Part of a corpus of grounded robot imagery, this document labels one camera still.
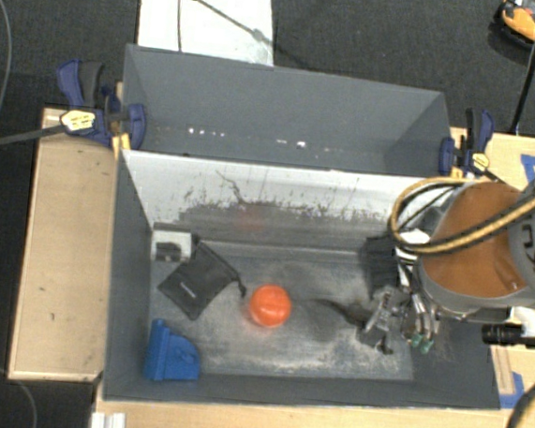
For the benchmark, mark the black cloth pouch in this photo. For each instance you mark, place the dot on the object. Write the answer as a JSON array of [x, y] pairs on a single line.
[[195, 281]]

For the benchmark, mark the pale wood board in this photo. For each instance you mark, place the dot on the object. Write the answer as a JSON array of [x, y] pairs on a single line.
[[68, 255]]

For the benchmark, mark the black cylinder on white bracket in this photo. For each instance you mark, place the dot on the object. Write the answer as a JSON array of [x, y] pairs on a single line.
[[503, 334]]

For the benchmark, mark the grey metal bin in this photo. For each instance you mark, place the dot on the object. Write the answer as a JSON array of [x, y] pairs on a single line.
[[268, 109]]

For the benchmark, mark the orange ball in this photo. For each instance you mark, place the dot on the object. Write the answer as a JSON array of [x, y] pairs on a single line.
[[270, 305]]

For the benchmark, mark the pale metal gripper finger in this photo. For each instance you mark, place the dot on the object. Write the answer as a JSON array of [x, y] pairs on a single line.
[[373, 327], [388, 342]]

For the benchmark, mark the white and black box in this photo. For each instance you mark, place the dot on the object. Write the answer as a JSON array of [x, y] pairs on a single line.
[[171, 240]]

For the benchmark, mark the blue plastic wedge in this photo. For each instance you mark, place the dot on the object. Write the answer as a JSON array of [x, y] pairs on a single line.
[[170, 356]]

